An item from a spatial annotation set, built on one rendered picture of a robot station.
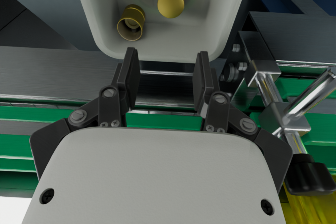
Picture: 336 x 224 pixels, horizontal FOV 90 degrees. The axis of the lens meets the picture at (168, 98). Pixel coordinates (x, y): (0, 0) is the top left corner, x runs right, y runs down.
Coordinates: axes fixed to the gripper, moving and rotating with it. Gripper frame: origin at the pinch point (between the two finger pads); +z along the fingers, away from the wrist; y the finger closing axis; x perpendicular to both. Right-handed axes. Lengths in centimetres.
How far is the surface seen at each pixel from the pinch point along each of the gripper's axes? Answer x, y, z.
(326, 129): -4.4, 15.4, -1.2
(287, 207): -30.2, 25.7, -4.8
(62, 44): -33, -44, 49
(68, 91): -12.0, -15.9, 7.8
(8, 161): -21.2, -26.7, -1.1
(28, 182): -33.0, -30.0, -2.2
